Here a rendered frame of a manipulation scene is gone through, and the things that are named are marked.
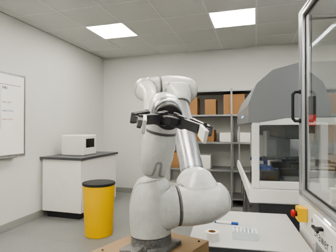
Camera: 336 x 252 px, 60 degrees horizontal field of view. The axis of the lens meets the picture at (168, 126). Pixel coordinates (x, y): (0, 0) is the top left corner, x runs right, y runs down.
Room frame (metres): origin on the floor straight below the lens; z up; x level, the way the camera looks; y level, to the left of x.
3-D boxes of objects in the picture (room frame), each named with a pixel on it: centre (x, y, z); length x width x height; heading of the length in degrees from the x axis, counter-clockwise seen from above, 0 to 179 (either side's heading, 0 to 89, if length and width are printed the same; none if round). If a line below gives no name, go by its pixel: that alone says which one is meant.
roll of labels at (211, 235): (1.49, -0.23, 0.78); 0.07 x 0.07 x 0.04
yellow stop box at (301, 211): (1.55, -0.70, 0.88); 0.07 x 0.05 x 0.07; 169
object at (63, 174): (4.79, 1.41, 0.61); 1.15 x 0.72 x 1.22; 163
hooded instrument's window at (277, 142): (2.83, -1.32, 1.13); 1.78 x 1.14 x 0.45; 169
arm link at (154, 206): (1.13, 0.06, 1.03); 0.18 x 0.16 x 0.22; 102
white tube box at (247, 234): (1.52, -0.40, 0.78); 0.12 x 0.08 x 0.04; 77
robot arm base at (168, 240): (1.10, 0.07, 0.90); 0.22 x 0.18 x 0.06; 154
